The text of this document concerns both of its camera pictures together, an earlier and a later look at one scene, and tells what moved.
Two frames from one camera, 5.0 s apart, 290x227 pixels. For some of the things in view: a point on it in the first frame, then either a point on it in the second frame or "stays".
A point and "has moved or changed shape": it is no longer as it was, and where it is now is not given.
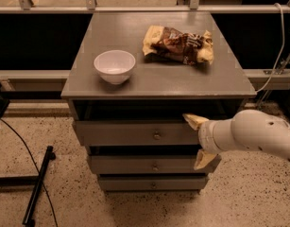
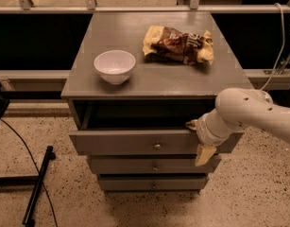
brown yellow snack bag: [169, 43] stays
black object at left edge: [0, 103] stays
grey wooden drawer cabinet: [135, 76] stays
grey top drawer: [136, 132] has moved or changed shape
